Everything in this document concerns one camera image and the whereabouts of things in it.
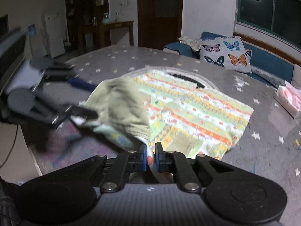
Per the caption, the cream lace cloth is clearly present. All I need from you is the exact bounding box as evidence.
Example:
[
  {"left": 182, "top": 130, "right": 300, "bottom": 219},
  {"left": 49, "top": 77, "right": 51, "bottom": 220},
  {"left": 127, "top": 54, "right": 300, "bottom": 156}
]
[{"left": 178, "top": 36, "right": 201, "bottom": 52}]

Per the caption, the dark wooden door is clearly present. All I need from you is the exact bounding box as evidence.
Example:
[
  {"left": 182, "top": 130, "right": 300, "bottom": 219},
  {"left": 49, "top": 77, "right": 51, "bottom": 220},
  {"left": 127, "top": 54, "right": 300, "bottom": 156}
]
[{"left": 137, "top": 0, "right": 183, "bottom": 50}]

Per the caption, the dark bookshelf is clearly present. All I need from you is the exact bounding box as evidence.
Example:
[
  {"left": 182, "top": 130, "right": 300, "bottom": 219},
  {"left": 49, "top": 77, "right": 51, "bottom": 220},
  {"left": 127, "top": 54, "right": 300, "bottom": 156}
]
[{"left": 65, "top": 0, "right": 109, "bottom": 54}]

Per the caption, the pink tissue box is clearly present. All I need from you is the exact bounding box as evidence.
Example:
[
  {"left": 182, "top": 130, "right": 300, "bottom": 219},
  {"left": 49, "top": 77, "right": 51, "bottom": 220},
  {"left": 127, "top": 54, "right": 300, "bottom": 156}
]
[{"left": 274, "top": 81, "right": 300, "bottom": 119}]

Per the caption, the beige sofa cushion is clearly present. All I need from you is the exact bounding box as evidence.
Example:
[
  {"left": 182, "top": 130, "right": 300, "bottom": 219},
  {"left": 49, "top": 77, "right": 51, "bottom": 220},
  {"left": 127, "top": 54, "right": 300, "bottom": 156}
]
[{"left": 291, "top": 64, "right": 301, "bottom": 89}]

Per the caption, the green framed window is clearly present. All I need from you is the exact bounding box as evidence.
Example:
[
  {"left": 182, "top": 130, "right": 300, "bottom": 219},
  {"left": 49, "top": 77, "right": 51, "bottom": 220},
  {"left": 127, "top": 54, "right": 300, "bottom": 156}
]
[{"left": 238, "top": 0, "right": 300, "bottom": 48}]

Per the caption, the butterfly print pillow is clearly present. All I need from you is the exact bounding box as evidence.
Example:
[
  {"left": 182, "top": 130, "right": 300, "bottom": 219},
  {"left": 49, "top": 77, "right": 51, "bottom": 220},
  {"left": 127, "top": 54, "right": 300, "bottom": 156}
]
[{"left": 199, "top": 36, "right": 252, "bottom": 73}]

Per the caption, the round table induction cooker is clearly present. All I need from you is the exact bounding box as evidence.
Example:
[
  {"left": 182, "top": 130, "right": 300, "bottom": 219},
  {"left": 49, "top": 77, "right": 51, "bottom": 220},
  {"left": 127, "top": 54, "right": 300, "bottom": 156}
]
[{"left": 121, "top": 66, "right": 219, "bottom": 91}]

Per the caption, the white small refrigerator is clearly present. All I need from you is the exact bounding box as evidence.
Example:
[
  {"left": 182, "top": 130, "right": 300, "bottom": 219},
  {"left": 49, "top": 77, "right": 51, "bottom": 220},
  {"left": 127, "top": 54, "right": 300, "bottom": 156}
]
[{"left": 44, "top": 13, "right": 65, "bottom": 58}]

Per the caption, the wooden side table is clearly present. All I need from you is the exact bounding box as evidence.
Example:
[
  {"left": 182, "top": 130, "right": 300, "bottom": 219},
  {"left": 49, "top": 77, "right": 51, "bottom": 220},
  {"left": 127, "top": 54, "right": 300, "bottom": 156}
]
[{"left": 98, "top": 21, "right": 134, "bottom": 48}]

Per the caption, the colourful patterned baby garment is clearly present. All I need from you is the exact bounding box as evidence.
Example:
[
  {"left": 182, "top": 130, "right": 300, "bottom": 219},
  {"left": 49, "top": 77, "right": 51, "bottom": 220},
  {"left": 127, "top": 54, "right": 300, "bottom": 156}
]
[{"left": 71, "top": 70, "right": 253, "bottom": 183}]

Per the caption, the blue sofa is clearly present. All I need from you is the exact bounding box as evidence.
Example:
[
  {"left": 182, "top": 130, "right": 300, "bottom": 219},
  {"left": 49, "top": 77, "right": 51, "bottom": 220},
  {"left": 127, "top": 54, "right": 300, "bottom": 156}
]
[{"left": 163, "top": 32, "right": 300, "bottom": 89}]

